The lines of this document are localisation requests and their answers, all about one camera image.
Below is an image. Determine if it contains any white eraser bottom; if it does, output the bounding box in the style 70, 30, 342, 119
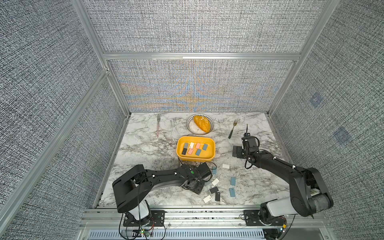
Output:
203, 196, 212, 204

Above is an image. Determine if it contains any patterned white bowl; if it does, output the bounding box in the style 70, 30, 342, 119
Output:
186, 114, 214, 135

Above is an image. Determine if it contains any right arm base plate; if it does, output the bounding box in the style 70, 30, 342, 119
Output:
243, 209, 287, 227

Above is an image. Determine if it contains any green handled gold fork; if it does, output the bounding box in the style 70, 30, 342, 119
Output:
228, 119, 240, 139

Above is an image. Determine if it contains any black eraser bottom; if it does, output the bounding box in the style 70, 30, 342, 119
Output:
215, 192, 221, 202

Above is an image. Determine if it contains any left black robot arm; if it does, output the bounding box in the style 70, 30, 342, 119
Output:
112, 163, 212, 221

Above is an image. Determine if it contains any pink handled fork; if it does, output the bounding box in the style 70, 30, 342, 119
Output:
156, 115, 161, 138

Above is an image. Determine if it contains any cream eraser centre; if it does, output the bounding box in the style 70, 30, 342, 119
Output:
211, 179, 220, 187

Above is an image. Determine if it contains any yellow bread loaf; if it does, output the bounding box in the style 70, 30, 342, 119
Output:
194, 115, 211, 133

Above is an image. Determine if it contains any yellow storage box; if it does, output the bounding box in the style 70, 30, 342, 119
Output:
176, 136, 216, 162

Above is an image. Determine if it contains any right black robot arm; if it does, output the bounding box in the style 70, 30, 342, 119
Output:
233, 132, 334, 226

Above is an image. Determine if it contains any white slotted cable duct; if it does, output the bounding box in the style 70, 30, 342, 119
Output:
86, 229, 266, 240

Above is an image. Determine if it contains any aluminium front rail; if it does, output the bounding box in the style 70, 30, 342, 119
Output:
80, 206, 331, 229

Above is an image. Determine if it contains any black eraser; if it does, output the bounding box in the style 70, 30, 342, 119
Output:
215, 192, 221, 202
182, 143, 189, 155
210, 187, 219, 194

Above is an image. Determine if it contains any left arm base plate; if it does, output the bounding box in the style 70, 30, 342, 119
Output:
123, 211, 166, 227

